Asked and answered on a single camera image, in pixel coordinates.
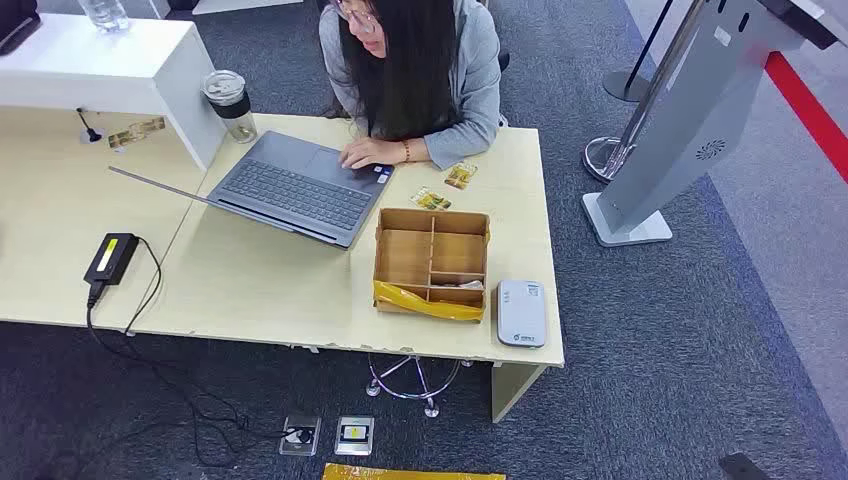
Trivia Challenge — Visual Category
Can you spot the white desk shelf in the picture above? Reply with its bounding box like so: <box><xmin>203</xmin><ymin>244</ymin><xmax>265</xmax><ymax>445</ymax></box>
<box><xmin>0</xmin><ymin>13</ymin><xmax>229</xmax><ymax>172</ymax></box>

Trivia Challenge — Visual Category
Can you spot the chrome stanchion post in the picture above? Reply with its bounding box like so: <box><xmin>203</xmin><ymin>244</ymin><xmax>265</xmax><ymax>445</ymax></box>
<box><xmin>582</xmin><ymin>0</ymin><xmax>707</xmax><ymax>185</ymax></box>

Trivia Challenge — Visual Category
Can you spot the pale wooden desk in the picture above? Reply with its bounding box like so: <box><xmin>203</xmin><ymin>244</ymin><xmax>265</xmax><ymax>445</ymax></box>
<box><xmin>132</xmin><ymin>113</ymin><xmax>566</xmax><ymax>425</ymax></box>
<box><xmin>0</xmin><ymin>105</ymin><xmax>208</xmax><ymax>329</ymax></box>

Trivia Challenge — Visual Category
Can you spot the black device on shelf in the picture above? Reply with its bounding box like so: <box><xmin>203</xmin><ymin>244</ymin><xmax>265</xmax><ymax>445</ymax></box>
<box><xmin>0</xmin><ymin>0</ymin><xmax>42</xmax><ymax>57</ymax></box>

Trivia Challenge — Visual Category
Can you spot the black power adapter cable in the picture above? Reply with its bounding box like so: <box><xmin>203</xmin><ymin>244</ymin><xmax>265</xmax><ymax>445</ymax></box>
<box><xmin>84</xmin><ymin>236</ymin><xmax>313</xmax><ymax>468</ymax></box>

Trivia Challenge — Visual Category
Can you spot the grey open laptop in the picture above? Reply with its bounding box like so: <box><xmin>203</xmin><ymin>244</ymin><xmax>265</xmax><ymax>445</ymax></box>
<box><xmin>107</xmin><ymin>130</ymin><xmax>397</xmax><ymax>251</ymax></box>

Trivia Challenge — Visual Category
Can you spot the floor socket with plug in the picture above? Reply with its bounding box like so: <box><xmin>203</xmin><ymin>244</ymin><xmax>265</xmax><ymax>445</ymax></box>
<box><xmin>278</xmin><ymin>415</ymin><xmax>323</xmax><ymax>458</ymax></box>

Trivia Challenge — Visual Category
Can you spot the chrome stool base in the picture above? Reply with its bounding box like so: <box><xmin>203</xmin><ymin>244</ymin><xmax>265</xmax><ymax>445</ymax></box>
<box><xmin>365</xmin><ymin>354</ymin><xmax>475</xmax><ymax>419</ymax></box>

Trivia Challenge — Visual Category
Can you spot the person's left hand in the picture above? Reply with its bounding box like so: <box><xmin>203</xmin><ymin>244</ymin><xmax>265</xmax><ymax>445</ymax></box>
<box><xmin>339</xmin><ymin>137</ymin><xmax>407</xmax><ymax>171</ymax></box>

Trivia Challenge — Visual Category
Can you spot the desk grommet with black cable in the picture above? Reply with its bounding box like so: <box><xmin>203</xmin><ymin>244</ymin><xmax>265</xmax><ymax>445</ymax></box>
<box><xmin>76</xmin><ymin>107</ymin><xmax>105</xmax><ymax>145</ymax></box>

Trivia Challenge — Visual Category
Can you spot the grey kiosk stand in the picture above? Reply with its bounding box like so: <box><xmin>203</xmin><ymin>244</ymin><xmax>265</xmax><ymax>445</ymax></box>
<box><xmin>581</xmin><ymin>0</ymin><xmax>848</xmax><ymax>248</ymax></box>

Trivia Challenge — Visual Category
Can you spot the floor socket with yellow label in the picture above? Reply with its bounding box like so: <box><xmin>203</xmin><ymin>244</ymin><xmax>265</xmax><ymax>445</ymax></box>
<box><xmin>333</xmin><ymin>415</ymin><xmax>376</xmax><ymax>457</ymax></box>

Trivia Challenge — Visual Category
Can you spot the brown divided cardboard box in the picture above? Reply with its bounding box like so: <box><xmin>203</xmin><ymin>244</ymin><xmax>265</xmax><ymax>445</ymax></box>
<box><xmin>372</xmin><ymin>207</ymin><xmax>492</xmax><ymax>324</ymax></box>

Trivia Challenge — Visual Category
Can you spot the gold patterned card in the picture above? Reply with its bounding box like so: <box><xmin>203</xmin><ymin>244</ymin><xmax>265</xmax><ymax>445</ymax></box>
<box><xmin>107</xmin><ymin>116</ymin><xmax>167</xmax><ymax>150</ymax></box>

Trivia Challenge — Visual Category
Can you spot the yellow patterned ID card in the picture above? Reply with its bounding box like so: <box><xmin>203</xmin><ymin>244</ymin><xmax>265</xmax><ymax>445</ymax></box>
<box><xmin>443</xmin><ymin>161</ymin><xmax>480</xmax><ymax>192</ymax></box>

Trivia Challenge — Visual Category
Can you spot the clear water bottle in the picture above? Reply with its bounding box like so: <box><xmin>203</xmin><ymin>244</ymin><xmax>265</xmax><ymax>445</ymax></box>
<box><xmin>78</xmin><ymin>0</ymin><xmax>132</xmax><ymax>34</ymax></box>

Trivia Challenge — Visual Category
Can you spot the person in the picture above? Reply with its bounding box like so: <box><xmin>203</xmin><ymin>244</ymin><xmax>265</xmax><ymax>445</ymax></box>
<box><xmin>317</xmin><ymin>0</ymin><xmax>510</xmax><ymax>172</ymax></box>

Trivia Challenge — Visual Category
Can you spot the black power adapter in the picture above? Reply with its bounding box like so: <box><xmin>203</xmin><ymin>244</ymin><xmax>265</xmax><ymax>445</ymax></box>
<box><xmin>83</xmin><ymin>232</ymin><xmax>140</xmax><ymax>287</ymax></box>

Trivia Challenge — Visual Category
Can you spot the black stanchion post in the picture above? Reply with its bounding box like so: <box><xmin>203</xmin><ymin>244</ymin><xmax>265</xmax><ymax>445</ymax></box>
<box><xmin>602</xmin><ymin>0</ymin><xmax>676</xmax><ymax>104</ymax></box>

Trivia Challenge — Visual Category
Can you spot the yellow taped floor panel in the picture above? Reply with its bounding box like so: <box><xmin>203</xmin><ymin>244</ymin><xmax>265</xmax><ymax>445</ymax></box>
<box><xmin>322</xmin><ymin>462</ymin><xmax>508</xmax><ymax>480</ymax></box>

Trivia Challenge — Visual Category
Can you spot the clear tumbler with black band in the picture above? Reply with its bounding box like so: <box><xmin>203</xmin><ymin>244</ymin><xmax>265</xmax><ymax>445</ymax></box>
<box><xmin>201</xmin><ymin>69</ymin><xmax>259</xmax><ymax>145</ymax></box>

